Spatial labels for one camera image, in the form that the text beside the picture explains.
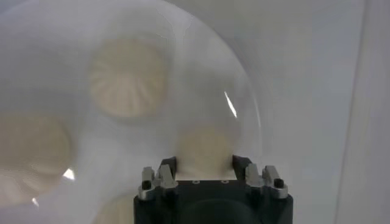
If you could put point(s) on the white round plate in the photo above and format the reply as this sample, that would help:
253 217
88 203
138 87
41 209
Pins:
198 61

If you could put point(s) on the white steamed baozi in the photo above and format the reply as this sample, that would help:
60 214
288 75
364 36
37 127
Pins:
128 79
119 213
204 152
30 146

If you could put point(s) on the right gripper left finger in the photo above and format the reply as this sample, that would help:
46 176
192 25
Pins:
158 182

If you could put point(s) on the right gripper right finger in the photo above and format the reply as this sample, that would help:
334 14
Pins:
259 179

